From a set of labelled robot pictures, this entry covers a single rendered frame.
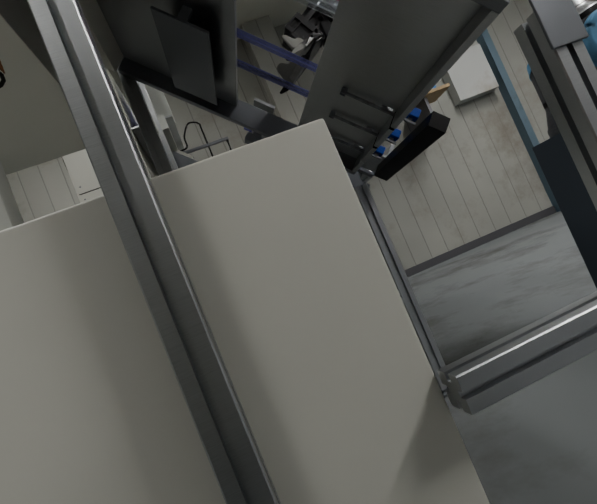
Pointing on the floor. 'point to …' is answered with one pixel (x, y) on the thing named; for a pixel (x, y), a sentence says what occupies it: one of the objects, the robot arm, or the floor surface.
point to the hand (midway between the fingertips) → (285, 80)
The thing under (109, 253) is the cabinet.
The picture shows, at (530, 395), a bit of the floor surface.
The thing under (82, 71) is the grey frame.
